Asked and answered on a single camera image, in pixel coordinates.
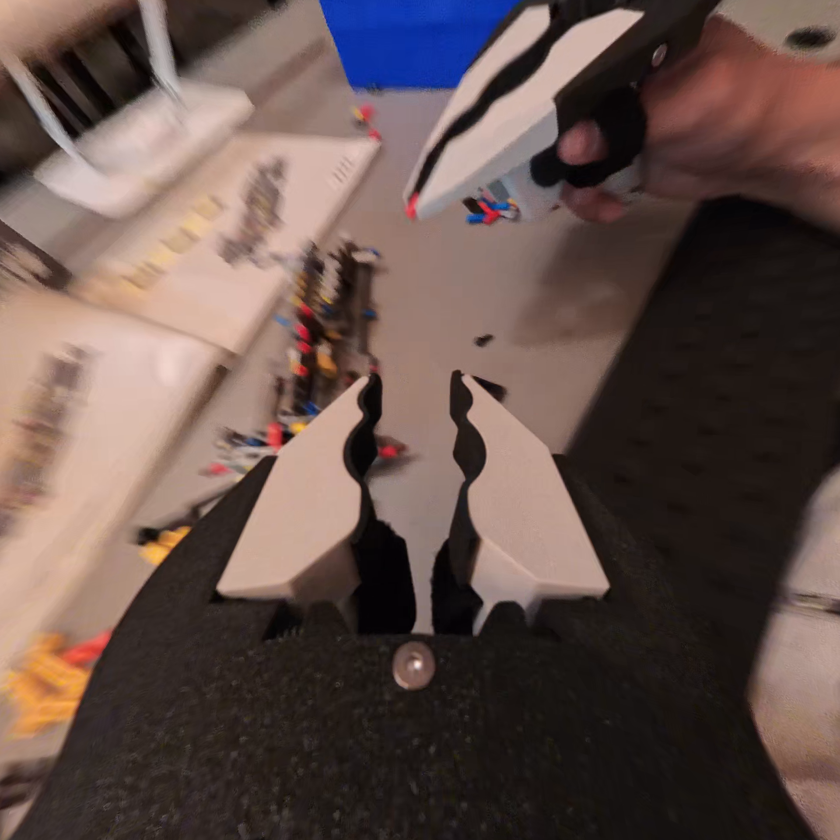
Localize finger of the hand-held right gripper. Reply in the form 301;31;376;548
406;3;555;194
403;10;647;221

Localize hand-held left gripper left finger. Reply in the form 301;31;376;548
217;374;383;632

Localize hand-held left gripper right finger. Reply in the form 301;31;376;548
433;371;610;635

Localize pile of mixed lego pieces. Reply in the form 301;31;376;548
461;184;524;227

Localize long lego chassis assembly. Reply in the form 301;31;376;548
203;239;414;480

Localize lego instruction sheet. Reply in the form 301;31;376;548
72;131;383;355

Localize thick open lego instruction booklet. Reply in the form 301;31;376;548
0;289;229;657

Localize pile of yellow lego pieces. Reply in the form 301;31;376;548
0;524;193;740

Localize person's right hand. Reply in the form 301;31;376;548
558;16;775;224

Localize blue plastic bin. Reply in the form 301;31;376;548
318;0;526;91

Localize black perforated panel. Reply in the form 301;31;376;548
564;197;840;690

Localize person's torso in white shirt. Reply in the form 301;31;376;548
748;472;840;840

